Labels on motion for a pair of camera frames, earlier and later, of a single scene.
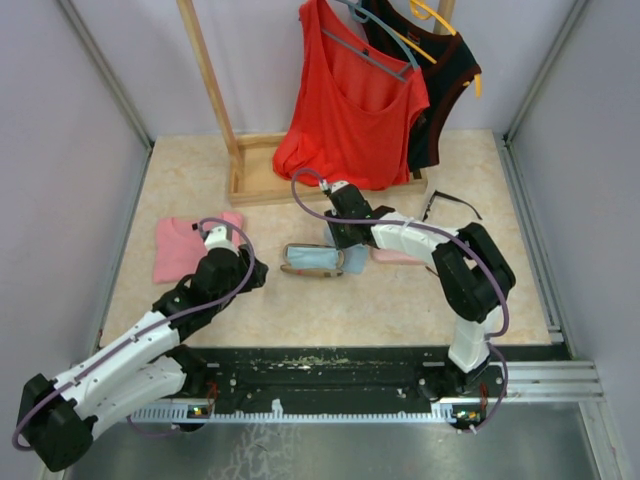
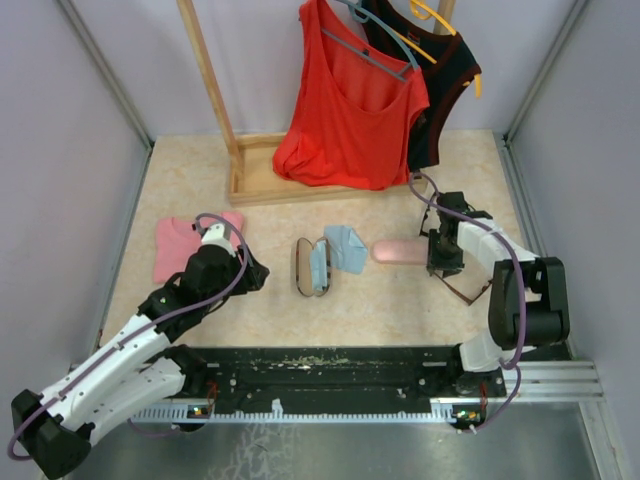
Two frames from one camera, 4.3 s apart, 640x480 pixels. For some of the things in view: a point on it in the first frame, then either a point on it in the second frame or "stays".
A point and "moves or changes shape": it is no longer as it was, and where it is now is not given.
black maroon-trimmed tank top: x=449 y=65 stays
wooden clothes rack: x=250 y=155 stays
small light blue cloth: x=312 y=257 → x=318 y=266
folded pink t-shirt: x=179 y=245 stays
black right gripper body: x=342 y=234 → x=443 y=255
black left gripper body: x=243 y=268 stays
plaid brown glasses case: x=323 y=260 moves or changes shape
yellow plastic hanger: x=424 y=12 stays
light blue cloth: x=355 y=256 stays
